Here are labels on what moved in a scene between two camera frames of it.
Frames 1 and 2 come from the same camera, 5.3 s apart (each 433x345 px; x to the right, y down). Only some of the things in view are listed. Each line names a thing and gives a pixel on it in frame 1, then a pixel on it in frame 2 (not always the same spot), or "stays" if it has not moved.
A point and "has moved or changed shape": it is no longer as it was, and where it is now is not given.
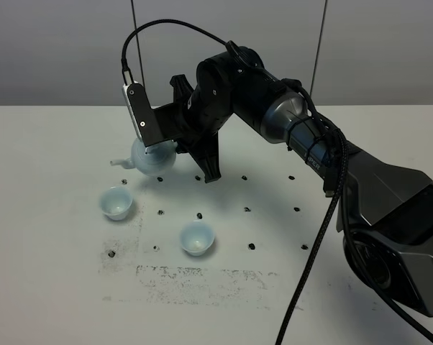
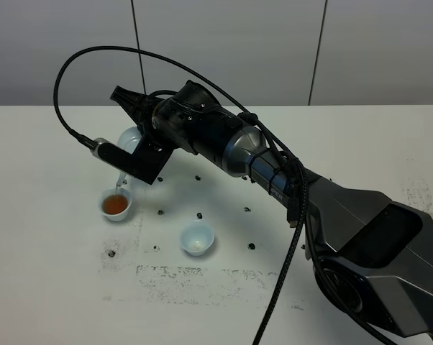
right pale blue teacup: [196, 236] stays
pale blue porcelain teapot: [155, 159] has moved or changed shape
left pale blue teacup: [116, 201] stays
